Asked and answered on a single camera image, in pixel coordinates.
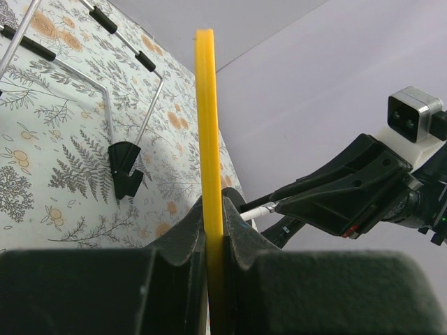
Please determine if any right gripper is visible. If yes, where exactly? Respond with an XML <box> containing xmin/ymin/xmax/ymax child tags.
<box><xmin>270</xmin><ymin>134</ymin><xmax>446</xmax><ymax>244</ymax></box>

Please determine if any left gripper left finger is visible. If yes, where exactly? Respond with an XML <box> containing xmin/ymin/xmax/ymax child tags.
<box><xmin>145</xmin><ymin>199</ymin><xmax>206</xmax><ymax>334</ymax></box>

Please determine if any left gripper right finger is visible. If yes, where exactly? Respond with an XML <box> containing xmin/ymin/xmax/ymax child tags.
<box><xmin>223</xmin><ymin>196</ymin><xmax>277</xmax><ymax>334</ymax></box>

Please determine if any red whiteboard marker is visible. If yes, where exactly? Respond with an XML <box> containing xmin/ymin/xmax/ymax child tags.
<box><xmin>240</xmin><ymin>202</ymin><xmax>277</xmax><ymax>221</ymax></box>

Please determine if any yellow framed whiteboard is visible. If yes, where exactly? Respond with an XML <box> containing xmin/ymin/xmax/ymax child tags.
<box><xmin>195</xmin><ymin>29</ymin><xmax>227</xmax><ymax>334</ymax></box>

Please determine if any black toy gun orange tip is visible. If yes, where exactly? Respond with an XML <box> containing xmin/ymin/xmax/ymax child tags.
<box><xmin>221</xmin><ymin>186</ymin><xmax>308</xmax><ymax>249</ymax></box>

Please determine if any floral table mat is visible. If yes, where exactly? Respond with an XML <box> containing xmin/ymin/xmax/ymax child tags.
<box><xmin>0</xmin><ymin>0</ymin><xmax>259</xmax><ymax>252</ymax></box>

